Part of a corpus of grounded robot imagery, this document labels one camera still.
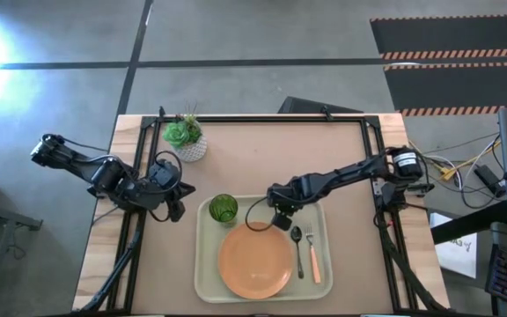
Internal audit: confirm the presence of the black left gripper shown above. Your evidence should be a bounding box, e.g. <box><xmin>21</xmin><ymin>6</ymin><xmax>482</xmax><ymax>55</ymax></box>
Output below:
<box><xmin>147</xmin><ymin>158</ymin><xmax>196</xmax><ymax>224</ymax></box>

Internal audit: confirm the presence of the dark metal spoon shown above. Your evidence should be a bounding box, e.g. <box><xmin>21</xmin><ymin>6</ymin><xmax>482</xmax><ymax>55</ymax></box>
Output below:
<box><xmin>290</xmin><ymin>225</ymin><xmax>305</xmax><ymax>280</ymax></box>

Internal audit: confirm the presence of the green translucent cup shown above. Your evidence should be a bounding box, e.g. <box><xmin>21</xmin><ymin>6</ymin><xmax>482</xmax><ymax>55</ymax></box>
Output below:
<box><xmin>208</xmin><ymin>193</ymin><xmax>239</xmax><ymax>225</ymax></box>

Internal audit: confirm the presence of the orange round plate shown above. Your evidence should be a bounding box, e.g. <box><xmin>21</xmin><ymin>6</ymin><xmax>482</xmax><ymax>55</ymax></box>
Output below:
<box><xmin>217</xmin><ymin>221</ymin><xmax>294</xmax><ymax>300</ymax></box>

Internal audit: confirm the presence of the fork with orange handle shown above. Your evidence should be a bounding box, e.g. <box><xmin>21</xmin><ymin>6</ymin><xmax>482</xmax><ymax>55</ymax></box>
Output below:
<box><xmin>305</xmin><ymin>224</ymin><xmax>323</xmax><ymax>285</ymax></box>

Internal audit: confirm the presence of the cream plastic tray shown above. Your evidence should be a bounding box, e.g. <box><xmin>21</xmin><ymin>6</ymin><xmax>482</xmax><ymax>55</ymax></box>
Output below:
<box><xmin>194</xmin><ymin>195</ymin><xmax>334</xmax><ymax>304</ymax></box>

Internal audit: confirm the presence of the succulent in white pot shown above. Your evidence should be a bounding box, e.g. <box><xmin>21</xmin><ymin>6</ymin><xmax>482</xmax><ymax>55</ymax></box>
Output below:
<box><xmin>162</xmin><ymin>103</ymin><xmax>209</xmax><ymax>163</ymax></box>

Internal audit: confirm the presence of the beige table mat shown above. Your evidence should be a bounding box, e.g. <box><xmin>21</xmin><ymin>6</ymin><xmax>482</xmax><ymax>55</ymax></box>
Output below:
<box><xmin>147</xmin><ymin>121</ymin><xmax>395</xmax><ymax>314</ymax></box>

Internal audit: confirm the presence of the black angular panel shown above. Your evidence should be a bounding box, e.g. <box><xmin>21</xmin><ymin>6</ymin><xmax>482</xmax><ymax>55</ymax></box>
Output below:
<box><xmin>277</xmin><ymin>95</ymin><xmax>364</xmax><ymax>114</ymax></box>

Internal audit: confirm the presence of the white paper sheet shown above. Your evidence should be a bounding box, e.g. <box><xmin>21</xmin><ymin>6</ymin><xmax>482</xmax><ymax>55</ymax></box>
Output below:
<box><xmin>429</xmin><ymin>212</ymin><xmax>478</xmax><ymax>279</ymax></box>

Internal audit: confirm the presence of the black power adapter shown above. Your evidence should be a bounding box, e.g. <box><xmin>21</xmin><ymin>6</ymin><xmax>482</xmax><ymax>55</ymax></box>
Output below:
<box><xmin>473</xmin><ymin>164</ymin><xmax>507</xmax><ymax>198</ymax></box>

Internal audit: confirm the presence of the black striped-edge floor mat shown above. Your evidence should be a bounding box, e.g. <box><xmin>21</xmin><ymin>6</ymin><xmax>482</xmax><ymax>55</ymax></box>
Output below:
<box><xmin>383</xmin><ymin>61</ymin><xmax>507</xmax><ymax>117</ymax></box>
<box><xmin>370</xmin><ymin>15</ymin><xmax>507</xmax><ymax>61</ymax></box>

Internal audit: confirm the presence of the yellow cable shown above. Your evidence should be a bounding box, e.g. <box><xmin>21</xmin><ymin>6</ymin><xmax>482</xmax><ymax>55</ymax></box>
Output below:
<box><xmin>409</xmin><ymin>140</ymin><xmax>501</xmax><ymax>182</ymax></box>

